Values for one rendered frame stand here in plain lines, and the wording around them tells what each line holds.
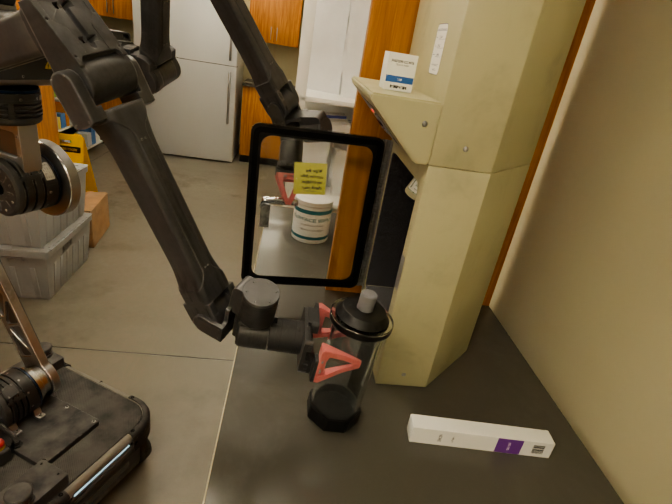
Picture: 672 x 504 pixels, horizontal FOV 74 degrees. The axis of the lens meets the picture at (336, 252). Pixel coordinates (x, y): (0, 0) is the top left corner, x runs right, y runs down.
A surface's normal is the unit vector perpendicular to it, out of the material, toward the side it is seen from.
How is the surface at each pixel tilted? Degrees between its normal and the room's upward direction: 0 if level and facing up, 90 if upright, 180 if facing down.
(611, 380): 90
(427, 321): 90
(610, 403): 90
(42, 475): 0
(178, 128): 90
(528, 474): 0
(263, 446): 0
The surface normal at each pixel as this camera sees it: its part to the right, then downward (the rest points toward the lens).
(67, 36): 0.74, -0.30
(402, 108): 0.07, 0.44
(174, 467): 0.15, -0.89
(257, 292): 0.25, -0.72
